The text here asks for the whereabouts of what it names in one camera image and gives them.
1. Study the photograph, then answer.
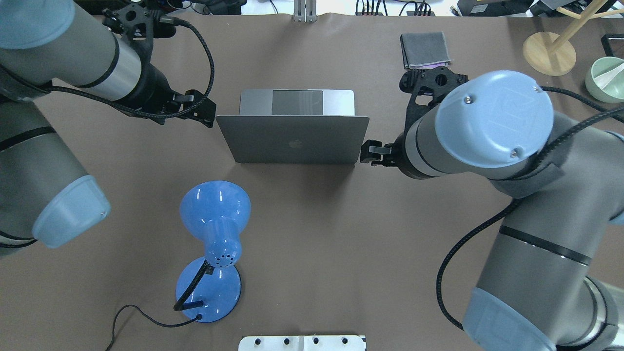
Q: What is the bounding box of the blue desk lamp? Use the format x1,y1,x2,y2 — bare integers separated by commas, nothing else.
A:
174,180,251,324

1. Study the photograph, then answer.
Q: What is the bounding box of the wooden cup stand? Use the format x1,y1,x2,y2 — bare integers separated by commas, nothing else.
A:
522,0,624,77

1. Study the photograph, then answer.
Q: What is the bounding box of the white ceramic spoon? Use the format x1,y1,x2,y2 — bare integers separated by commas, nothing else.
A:
592,63,624,90

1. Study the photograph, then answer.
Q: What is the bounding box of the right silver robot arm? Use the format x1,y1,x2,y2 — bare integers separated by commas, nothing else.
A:
360,67,623,351

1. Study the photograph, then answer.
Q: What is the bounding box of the white pedestal column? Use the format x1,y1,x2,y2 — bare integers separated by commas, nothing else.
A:
238,335,368,351

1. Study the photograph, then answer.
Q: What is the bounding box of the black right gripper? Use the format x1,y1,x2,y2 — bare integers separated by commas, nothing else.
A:
360,140,398,167

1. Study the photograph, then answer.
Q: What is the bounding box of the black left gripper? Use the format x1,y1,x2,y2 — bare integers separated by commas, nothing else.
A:
144,73,216,128

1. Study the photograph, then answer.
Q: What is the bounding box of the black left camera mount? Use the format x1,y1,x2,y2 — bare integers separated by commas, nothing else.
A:
102,0,176,59

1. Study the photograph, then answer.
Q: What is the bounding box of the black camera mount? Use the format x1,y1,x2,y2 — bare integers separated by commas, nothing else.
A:
399,67,469,135
102,0,176,59

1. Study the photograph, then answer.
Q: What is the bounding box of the green bowl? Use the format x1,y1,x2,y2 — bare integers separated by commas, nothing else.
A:
585,57,624,103

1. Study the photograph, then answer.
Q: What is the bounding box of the black glass rack tray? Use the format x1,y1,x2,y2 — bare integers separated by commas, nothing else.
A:
600,33,624,59

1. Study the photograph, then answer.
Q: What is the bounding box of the grey folded cloth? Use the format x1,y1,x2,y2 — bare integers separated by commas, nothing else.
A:
400,31,453,70

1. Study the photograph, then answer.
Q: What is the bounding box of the aluminium frame post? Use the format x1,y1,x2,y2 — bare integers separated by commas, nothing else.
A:
292,0,318,23

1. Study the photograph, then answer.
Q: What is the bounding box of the grey laptop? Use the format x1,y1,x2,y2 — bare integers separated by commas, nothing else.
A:
216,89,370,164

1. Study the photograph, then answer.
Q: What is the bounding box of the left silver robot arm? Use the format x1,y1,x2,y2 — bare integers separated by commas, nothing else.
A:
1,0,215,257

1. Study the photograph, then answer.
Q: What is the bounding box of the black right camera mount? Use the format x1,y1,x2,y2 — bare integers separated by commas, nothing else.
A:
399,67,469,135

